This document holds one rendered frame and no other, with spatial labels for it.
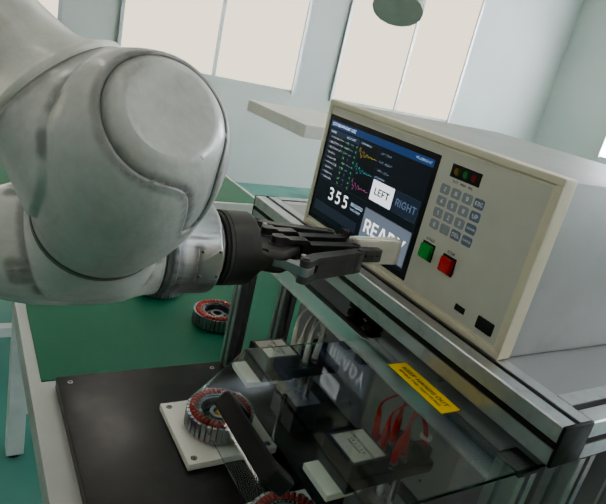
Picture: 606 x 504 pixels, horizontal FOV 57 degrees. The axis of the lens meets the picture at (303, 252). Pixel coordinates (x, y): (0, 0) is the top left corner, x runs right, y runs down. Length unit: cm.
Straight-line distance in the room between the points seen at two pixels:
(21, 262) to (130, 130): 20
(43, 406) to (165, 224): 75
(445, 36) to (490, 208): 636
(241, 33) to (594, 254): 510
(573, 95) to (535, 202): 770
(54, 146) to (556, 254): 50
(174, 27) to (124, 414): 464
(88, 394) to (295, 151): 523
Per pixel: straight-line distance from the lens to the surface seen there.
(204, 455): 92
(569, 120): 827
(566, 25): 846
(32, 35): 39
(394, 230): 77
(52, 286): 47
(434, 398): 64
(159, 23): 537
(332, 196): 89
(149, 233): 34
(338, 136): 89
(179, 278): 51
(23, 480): 203
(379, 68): 646
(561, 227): 63
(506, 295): 64
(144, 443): 95
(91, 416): 99
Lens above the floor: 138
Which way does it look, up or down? 19 degrees down
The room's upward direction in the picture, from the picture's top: 13 degrees clockwise
